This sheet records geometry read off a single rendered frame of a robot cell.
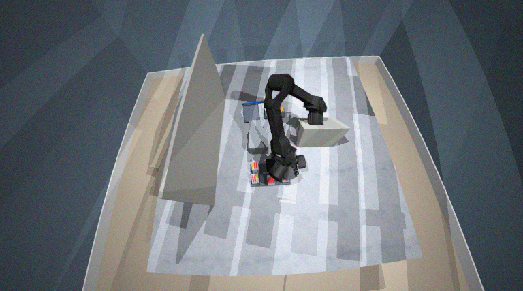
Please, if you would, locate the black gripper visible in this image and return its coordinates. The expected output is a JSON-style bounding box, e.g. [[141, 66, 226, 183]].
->
[[266, 155, 306, 172]]

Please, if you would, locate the grey wall panel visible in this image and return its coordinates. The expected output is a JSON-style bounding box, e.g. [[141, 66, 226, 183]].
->
[[158, 34, 227, 206]]

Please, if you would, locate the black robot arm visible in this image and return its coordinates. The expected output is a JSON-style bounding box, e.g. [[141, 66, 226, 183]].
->
[[264, 74, 328, 182]]

